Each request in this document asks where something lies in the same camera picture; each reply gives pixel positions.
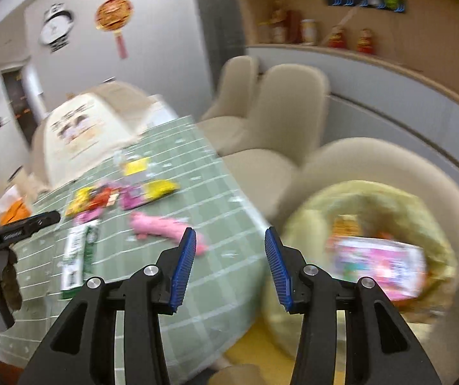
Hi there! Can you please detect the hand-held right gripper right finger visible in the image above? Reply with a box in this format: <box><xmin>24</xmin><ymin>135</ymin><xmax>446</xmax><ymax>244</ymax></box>
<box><xmin>264</xmin><ymin>227</ymin><xmax>443</xmax><ymax>385</ymax></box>

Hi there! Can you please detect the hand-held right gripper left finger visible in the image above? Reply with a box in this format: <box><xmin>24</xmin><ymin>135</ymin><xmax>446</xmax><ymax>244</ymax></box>
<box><xmin>25</xmin><ymin>227</ymin><xmax>197</xmax><ymax>385</ymax></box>

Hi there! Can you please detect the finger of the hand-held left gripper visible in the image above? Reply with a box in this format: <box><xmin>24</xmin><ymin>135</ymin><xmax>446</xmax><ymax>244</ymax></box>
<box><xmin>22</xmin><ymin>210</ymin><xmax>61</xmax><ymax>237</ymax></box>

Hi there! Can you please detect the yellow red snack wrapper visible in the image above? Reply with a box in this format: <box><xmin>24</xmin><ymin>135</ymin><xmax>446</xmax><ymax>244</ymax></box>
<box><xmin>66</xmin><ymin>186</ymin><xmax>94</xmax><ymax>217</ymax></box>

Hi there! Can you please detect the green white snack packet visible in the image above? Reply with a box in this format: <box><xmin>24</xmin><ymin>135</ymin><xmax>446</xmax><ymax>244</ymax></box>
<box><xmin>60</xmin><ymin>225</ymin><xmax>101</xmax><ymax>293</ymax></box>

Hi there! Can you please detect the yellow bin liner bag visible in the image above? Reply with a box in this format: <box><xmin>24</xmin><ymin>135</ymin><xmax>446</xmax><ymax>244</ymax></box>
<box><xmin>264</xmin><ymin>180</ymin><xmax>459</xmax><ymax>364</ymax></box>

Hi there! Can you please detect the magenta candy wrapper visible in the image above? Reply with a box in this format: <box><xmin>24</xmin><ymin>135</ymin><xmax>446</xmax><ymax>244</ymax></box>
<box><xmin>119</xmin><ymin>184</ymin><xmax>151</xmax><ymax>211</ymax></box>

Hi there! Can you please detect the pink plastic wrapper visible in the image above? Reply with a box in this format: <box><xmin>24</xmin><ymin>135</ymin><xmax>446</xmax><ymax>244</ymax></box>
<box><xmin>332</xmin><ymin>236</ymin><xmax>427</xmax><ymax>302</ymax></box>

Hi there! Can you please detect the orange tissue pack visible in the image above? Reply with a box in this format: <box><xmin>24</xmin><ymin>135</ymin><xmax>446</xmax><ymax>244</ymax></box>
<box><xmin>0</xmin><ymin>184</ymin><xmax>33</xmax><ymax>227</ymax></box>

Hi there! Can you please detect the pink caterpillar toy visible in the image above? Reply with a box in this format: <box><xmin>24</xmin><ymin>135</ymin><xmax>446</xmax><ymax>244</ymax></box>
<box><xmin>129</xmin><ymin>212</ymin><xmax>208</xmax><ymax>255</ymax></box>

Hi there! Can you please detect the yellow seat cushion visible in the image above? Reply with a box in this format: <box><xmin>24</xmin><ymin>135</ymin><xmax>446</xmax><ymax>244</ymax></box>
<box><xmin>225</xmin><ymin>321</ymin><xmax>299</xmax><ymax>374</ymax></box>

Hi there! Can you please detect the cream mesh food cover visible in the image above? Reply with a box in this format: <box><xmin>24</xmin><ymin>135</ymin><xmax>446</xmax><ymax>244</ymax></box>
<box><xmin>29</xmin><ymin>81</ymin><xmax>178</xmax><ymax>193</ymax></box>

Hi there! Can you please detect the small white yellow box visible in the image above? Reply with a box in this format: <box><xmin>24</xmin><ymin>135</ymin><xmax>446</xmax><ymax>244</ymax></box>
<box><xmin>111</xmin><ymin>148</ymin><xmax>152</xmax><ymax>177</ymax></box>

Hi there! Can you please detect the beige chair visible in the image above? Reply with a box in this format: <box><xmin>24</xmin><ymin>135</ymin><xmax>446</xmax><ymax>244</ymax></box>
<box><xmin>199</xmin><ymin>55</ymin><xmax>260</xmax><ymax>129</ymax></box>
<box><xmin>213</xmin><ymin>64</ymin><xmax>330</xmax><ymax>215</ymax></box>
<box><xmin>270</xmin><ymin>137</ymin><xmax>459</xmax><ymax>370</ymax></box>

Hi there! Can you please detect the grey sideboard cabinet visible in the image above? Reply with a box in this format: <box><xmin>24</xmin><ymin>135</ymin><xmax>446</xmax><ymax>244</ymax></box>
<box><xmin>246</xmin><ymin>46</ymin><xmax>459</xmax><ymax>195</ymax></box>

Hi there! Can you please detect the dark glass cabinet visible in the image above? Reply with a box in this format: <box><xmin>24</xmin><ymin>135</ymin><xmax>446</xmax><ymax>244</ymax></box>
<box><xmin>189</xmin><ymin>0</ymin><xmax>250</xmax><ymax>125</ymax></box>

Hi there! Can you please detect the red gold figurine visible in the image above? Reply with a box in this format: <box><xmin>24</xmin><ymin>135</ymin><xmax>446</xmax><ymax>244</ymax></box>
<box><xmin>328</xmin><ymin>26</ymin><xmax>346</xmax><ymax>49</ymax></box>
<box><xmin>356</xmin><ymin>28</ymin><xmax>375</xmax><ymax>54</ymax></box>

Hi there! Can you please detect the white lidded cup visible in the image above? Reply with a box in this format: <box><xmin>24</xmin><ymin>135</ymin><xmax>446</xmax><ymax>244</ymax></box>
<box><xmin>299</xmin><ymin>19</ymin><xmax>318</xmax><ymax>45</ymax></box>

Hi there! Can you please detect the dark red gift bag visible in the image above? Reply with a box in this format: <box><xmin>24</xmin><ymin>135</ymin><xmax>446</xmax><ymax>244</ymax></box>
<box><xmin>270</xmin><ymin>2</ymin><xmax>300</xmax><ymax>45</ymax></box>

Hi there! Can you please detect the black power strip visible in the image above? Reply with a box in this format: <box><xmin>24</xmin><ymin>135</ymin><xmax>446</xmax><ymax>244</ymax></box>
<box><xmin>325</xmin><ymin>0</ymin><xmax>407</xmax><ymax>13</ymax></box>

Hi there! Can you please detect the wooden shelf unit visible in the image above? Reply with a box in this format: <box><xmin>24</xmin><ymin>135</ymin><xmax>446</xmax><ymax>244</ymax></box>
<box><xmin>239</xmin><ymin>0</ymin><xmax>459</xmax><ymax>123</ymax></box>

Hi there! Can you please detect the panda wall clock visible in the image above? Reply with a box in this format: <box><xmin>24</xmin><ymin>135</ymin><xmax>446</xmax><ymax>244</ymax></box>
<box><xmin>38</xmin><ymin>3</ymin><xmax>74</xmax><ymax>54</ymax></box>

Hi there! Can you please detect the red round wall ornament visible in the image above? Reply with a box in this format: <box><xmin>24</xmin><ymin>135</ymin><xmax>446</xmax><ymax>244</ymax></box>
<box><xmin>95</xmin><ymin>0</ymin><xmax>134</xmax><ymax>60</ymax></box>

